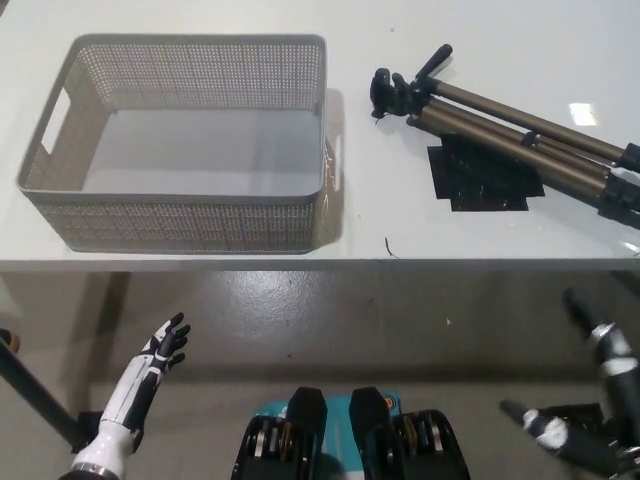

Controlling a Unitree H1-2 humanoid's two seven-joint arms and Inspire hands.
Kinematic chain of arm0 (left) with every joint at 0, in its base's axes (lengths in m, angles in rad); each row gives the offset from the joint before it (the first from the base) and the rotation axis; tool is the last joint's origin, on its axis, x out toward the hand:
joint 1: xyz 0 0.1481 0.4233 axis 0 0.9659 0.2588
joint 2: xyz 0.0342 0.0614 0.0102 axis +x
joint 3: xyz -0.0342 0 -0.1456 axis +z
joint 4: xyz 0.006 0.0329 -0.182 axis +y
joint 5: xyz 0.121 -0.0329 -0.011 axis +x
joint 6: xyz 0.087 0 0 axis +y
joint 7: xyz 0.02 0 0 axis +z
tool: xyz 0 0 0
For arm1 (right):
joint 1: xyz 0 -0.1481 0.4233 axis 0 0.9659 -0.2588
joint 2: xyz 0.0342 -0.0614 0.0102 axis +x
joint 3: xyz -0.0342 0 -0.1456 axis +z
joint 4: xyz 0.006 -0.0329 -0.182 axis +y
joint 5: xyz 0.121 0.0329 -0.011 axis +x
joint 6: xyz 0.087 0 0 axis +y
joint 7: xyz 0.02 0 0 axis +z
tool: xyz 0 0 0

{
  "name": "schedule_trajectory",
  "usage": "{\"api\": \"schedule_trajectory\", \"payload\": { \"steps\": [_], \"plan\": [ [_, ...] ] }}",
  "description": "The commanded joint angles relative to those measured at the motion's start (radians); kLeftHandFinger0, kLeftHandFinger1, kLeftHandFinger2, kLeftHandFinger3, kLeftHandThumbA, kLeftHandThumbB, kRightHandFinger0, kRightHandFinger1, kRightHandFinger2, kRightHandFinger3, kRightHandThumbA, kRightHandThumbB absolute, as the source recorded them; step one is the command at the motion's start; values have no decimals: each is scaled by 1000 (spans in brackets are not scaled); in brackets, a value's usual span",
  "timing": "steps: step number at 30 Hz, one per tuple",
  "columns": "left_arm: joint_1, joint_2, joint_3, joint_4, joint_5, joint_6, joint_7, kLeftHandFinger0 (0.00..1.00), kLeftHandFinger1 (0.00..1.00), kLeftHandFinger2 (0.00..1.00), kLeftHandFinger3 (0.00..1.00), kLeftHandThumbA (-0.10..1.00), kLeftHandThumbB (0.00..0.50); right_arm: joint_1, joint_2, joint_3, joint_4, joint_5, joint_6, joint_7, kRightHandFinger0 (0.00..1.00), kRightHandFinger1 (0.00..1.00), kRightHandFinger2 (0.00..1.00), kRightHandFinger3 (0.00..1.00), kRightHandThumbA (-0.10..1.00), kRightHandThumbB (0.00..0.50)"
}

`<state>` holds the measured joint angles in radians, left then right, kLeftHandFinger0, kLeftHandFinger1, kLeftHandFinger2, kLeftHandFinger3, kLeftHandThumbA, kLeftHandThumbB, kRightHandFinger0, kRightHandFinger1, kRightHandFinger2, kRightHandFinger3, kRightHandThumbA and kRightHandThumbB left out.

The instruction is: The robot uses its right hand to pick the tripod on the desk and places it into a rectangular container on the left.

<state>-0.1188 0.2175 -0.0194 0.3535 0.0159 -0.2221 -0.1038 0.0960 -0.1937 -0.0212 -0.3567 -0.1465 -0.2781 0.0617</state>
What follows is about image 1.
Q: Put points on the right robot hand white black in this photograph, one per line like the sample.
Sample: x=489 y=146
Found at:
x=617 y=360

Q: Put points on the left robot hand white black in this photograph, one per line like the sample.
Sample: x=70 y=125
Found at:
x=142 y=380

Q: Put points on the bronze and black tripod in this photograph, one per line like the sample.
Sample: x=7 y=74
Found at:
x=391 y=95

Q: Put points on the grey perforated rectangular basket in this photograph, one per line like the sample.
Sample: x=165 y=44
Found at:
x=150 y=225

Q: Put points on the black floor tape patch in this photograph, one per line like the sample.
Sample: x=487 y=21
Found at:
x=90 y=425
x=575 y=412

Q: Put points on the dark table leg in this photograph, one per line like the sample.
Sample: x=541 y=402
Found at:
x=35 y=387

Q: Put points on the orange and black wheel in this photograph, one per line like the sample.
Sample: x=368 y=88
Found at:
x=11 y=341

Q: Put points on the black tape patch on table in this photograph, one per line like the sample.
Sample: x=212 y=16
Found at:
x=475 y=186

